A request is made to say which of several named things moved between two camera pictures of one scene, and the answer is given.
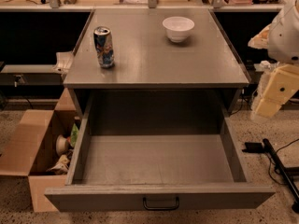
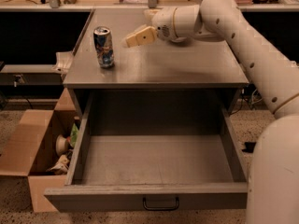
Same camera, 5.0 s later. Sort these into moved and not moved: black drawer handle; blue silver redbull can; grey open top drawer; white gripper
Moved: white gripper
Not moved: black drawer handle; blue silver redbull can; grey open top drawer
